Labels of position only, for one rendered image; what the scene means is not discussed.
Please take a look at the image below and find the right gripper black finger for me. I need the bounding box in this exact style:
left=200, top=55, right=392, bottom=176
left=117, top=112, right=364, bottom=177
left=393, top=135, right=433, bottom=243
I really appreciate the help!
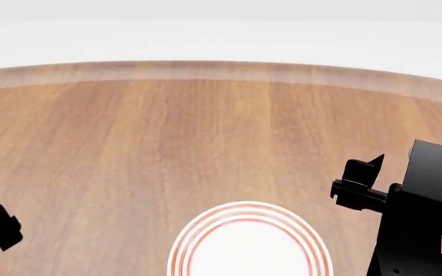
left=342, top=153, right=385, bottom=189

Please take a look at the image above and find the white plate with red rings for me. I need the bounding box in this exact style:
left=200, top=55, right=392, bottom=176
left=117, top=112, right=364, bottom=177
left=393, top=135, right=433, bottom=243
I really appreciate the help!
left=167, top=200, right=335, bottom=276

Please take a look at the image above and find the black right gripper camera box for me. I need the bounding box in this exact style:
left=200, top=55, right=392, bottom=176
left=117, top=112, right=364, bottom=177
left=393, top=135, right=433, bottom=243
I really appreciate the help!
left=401, top=139, right=442, bottom=209

